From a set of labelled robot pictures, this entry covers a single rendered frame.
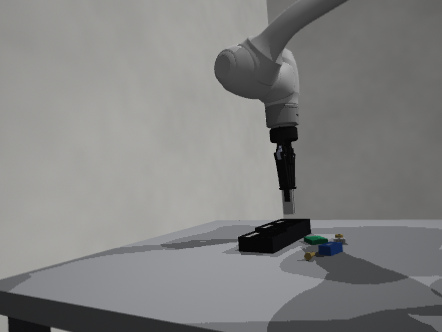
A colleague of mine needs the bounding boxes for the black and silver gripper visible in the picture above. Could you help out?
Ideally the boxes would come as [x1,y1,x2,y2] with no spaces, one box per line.
[269,126,298,214]

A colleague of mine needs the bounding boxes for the black three-compartment bin rack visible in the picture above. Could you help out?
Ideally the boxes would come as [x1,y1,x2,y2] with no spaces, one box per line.
[238,219,311,254]

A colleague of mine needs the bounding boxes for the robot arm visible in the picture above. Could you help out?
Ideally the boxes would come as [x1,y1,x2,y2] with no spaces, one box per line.
[214,0,348,129]

